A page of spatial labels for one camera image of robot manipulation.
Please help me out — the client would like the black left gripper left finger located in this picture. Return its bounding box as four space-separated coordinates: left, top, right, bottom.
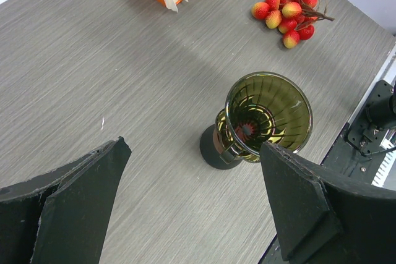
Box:
1 137 131 263

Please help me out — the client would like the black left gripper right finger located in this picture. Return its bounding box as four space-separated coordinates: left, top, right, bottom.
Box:
260 142 395 263

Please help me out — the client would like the dark green glass dripper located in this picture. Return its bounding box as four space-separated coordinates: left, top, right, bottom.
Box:
215 72 313 164

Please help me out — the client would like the red black coffee server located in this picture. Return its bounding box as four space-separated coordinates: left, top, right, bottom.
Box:
199 124 242 170

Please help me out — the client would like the red yellow lychee bunch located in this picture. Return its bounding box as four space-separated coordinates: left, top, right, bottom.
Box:
251 0 335 49

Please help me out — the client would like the white slotted cable duct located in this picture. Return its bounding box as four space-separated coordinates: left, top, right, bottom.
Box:
371 130 395 190

